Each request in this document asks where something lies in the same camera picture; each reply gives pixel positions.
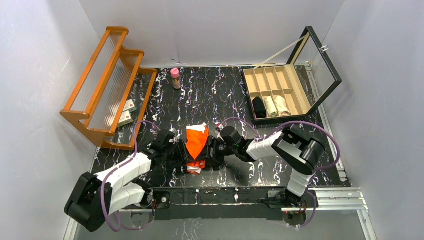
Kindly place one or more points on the rolled cream underwear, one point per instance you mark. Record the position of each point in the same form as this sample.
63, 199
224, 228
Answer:
270, 106

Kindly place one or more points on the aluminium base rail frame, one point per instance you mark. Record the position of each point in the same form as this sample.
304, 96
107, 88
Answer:
229, 191

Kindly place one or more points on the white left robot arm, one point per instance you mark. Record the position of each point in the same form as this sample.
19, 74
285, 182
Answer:
96, 198

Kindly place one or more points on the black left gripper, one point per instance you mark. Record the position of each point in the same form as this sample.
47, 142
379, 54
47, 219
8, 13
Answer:
180, 152

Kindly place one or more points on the rolled black underwear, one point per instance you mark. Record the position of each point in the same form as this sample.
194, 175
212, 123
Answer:
259, 108

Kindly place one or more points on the orange wooden shelf rack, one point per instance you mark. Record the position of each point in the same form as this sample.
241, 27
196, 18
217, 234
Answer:
95, 105

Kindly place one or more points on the green white small box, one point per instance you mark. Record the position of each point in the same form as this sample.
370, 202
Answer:
129, 106

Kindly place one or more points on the beige boxer underwear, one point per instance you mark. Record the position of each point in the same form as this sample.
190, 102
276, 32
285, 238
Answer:
281, 106

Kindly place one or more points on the pink capped bottle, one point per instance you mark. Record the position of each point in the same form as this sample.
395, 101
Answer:
176, 78

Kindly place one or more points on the orange boxer underwear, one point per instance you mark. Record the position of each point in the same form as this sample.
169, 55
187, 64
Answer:
197, 138

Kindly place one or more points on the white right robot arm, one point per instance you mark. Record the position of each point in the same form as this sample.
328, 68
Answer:
301, 152

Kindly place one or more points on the black compartment storage box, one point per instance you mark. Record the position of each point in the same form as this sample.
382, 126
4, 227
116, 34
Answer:
305, 81

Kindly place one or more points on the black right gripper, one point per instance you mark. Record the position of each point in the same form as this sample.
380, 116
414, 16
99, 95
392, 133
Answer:
212, 148

